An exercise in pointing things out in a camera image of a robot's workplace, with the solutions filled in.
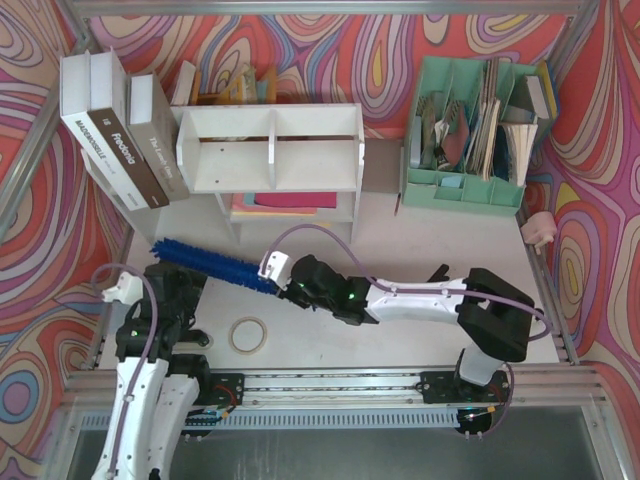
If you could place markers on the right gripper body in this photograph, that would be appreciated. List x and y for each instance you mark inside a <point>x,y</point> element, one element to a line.
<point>288,288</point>

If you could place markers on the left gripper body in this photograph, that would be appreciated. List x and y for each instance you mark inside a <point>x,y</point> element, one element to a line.
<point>167,279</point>

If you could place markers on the blue microfiber duster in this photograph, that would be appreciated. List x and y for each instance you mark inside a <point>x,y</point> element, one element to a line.
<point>216,265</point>

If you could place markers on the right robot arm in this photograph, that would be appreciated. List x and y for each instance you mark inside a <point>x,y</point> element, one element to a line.
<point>494,314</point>

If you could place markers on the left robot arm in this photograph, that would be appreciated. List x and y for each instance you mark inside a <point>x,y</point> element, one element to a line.
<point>156,387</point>

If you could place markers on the white wooden bookshelf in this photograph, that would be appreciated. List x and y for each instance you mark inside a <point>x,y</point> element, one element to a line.
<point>224,152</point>

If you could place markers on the black stapler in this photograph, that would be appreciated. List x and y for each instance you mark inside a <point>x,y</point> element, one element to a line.
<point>193,339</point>

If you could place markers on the masking tape roll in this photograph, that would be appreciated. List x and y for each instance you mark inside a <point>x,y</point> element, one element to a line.
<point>247,336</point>

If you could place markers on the stack of coloured paper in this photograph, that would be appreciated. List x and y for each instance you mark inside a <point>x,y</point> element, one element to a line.
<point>283,204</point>

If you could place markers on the red pencil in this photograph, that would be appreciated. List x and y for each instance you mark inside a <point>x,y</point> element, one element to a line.
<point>397,204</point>

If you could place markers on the taupe book Lonely Ones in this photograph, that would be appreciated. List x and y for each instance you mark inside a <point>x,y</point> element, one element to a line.
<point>154,129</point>

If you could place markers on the brown book Fredonia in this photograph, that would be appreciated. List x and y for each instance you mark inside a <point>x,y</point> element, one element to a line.
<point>109,108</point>

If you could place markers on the mint green desk organizer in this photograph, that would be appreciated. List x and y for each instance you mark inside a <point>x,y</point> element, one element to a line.
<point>472,128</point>

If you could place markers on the pink piggy figure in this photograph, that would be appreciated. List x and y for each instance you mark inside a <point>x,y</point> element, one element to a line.
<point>539,230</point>

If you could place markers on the white book Mademoiselle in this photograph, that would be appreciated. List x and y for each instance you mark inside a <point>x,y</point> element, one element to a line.
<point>75,105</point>

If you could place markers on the black mounting rail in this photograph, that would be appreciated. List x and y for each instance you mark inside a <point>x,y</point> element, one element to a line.
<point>430,387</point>

